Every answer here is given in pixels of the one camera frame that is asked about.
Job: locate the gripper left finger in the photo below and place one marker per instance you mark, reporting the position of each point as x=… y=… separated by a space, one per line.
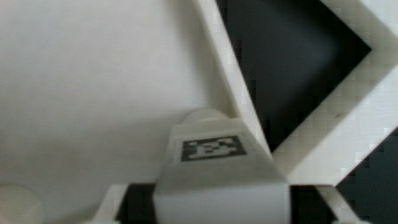
x=127 y=207

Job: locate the white table leg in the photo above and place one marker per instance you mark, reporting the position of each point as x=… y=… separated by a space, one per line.
x=221 y=185

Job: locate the white square tabletop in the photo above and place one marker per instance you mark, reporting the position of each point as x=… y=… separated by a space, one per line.
x=108 y=71

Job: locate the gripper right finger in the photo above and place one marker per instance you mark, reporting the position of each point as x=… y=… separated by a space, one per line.
x=321 y=206

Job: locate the white U-shaped obstacle fence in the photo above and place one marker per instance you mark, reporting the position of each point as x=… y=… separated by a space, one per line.
x=355 y=119

